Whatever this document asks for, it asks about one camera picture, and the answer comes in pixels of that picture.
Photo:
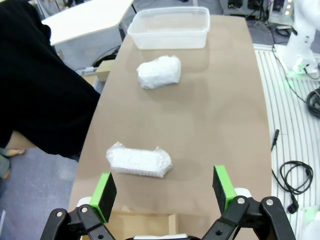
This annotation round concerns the long bubble-wrapped clock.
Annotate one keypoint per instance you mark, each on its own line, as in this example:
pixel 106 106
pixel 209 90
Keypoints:
pixel 137 160

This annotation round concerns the person in black shirt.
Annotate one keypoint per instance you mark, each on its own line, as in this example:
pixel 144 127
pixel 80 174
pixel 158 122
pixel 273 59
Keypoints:
pixel 37 87

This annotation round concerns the white table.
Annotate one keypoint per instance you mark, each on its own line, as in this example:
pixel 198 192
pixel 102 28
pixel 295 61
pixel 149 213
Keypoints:
pixel 87 20

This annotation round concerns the brown cardboard box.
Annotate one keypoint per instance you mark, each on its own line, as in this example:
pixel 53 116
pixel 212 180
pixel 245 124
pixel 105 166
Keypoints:
pixel 150 222

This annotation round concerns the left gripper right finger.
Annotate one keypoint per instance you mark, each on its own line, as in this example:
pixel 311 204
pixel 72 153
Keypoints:
pixel 225 190

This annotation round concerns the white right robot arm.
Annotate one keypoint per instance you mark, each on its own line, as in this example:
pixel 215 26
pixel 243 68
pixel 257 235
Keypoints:
pixel 303 37

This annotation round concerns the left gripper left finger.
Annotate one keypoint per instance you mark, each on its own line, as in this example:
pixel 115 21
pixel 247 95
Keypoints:
pixel 105 197

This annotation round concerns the clear plastic container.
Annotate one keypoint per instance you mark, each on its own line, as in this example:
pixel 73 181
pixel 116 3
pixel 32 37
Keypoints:
pixel 170 37

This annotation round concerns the chunky bubble-wrapped clock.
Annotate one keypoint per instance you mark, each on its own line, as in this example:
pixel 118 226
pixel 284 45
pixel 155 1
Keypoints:
pixel 160 72

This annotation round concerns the white ribbed floor platform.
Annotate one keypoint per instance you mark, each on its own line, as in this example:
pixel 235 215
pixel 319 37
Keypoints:
pixel 275 112

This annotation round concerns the black connector plug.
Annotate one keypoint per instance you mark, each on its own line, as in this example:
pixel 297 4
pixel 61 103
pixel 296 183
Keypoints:
pixel 275 136

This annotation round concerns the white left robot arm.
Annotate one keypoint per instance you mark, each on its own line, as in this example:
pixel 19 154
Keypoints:
pixel 311 222

